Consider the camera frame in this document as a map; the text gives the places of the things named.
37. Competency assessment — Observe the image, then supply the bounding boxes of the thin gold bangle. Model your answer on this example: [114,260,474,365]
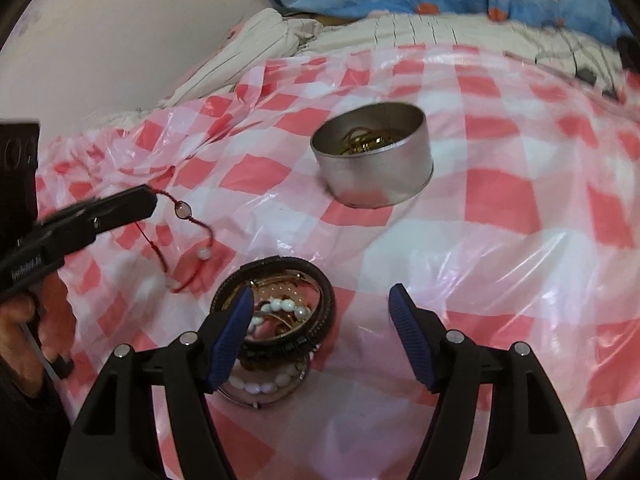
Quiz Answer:
[249,272,326,337]

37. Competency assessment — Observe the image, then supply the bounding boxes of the red string bracelet white beads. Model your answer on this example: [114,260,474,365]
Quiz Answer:
[134,187,215,294]

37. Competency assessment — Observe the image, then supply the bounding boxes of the red white checkered plastic sheet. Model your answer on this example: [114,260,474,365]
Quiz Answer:
[36,44,640,480]

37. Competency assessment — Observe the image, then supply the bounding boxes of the round silver tin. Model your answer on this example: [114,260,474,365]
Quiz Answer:
[309,102,434,209]

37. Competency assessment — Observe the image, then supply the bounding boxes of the gold chain bracelet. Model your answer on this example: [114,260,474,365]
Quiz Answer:
[342,129,397,155]

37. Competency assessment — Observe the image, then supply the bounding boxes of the round white bead bracelet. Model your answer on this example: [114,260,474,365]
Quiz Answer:
[247,298,309,334]

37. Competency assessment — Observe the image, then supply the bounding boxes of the black charging cable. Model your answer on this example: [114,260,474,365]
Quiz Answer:
[547,24,623,98]

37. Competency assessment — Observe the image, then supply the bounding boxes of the oval white bead bracelet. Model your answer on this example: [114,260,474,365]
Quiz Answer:
[226,361,302,397]

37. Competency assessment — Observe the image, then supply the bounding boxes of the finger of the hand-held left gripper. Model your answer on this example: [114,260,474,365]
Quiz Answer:
[37,184,159,253]

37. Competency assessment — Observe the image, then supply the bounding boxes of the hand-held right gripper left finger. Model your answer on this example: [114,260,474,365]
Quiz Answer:
[57,286,256,480]

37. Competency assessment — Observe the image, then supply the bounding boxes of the thin silver bangle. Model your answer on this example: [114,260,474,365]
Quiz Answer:
[216,350,312,410]

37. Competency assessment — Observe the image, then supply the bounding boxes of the cream striped bedsheet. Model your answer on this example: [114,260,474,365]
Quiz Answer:
[159,7,640,107]

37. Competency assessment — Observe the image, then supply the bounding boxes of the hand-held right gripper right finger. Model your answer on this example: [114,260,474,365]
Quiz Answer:
[388,283,587,480]

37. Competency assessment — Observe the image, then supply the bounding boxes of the person's left forearm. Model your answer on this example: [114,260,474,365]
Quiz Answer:
[0,355,73,480]

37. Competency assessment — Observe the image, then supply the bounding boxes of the person's left hand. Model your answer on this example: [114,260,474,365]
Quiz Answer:
[0,275,77,392]

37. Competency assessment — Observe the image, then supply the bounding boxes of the black braided leather bracelet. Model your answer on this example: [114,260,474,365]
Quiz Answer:
[209,256,337,357]

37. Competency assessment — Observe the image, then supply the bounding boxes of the pink bead bracelet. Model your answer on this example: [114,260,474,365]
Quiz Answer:
[257,282,301,304]

